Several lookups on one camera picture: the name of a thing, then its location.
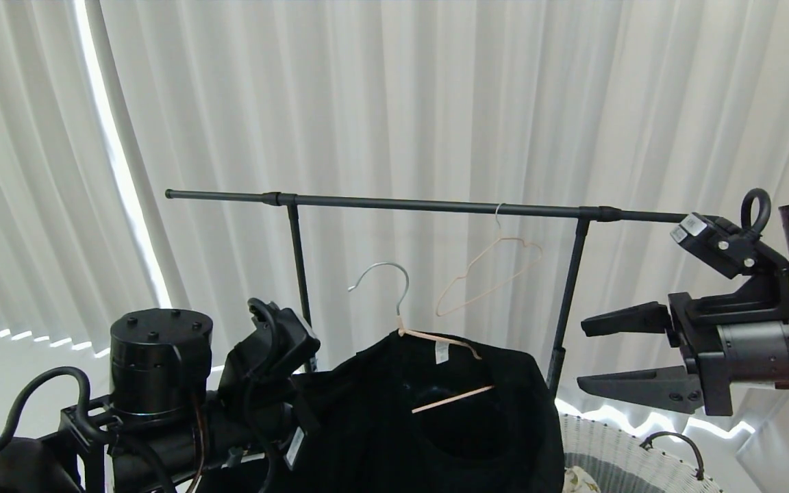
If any black clothes rack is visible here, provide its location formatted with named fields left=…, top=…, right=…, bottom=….
left=165, top=190, right=693, bottom=399

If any white curtain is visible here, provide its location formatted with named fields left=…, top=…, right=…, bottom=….
left=0, top=0, right=789, bottom=453

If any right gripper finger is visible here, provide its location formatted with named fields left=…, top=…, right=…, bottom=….
left=580, top=301, right=673, bottom=338
left=576, top=366, right=704, bottom=414

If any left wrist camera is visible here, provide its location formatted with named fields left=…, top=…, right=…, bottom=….
left=220, top=298, right=321, bottom=412

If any cream printed garment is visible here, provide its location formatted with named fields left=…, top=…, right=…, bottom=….
left=562, top=466, right=599, bottom=493

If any pink clothes hanger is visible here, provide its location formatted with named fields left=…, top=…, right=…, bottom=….
left=348, top=262, right=495, bottom=414
left=435, top=204, right=544, bottom=318

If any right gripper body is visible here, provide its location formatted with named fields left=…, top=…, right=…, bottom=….
left=668, top=293, right=789, bottom=416

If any white laundry basket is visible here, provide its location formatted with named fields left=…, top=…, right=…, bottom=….
left=558, top=411, right=725, bottom=493

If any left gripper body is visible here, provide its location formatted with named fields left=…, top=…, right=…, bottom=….
left=227, top=404, right=308, bottom=472

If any black garment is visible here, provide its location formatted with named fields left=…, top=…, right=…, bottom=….
left=196, top=331, right=565, bottom=493

